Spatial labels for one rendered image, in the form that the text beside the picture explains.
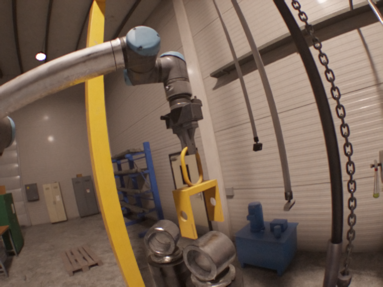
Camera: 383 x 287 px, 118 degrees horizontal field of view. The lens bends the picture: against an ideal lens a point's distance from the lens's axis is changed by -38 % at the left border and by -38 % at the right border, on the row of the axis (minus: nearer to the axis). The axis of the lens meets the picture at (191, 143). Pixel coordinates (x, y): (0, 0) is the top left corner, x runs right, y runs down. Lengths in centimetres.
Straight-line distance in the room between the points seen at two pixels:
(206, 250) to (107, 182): 124
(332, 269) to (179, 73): 62
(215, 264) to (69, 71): 66
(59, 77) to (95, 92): 135
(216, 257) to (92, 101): 159
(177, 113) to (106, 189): 122
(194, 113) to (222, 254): 45
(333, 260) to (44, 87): 65
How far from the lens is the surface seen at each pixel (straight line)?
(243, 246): 297
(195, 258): 72
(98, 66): 48
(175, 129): 61
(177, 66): 63
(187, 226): 57
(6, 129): 74
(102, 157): 168
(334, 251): 29
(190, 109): 55
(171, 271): 90
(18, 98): 54
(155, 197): 535
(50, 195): 921
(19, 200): 1000
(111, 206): 170
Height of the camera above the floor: 193
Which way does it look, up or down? 4 degrees up
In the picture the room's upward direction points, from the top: 11 degrees counter-clockwise
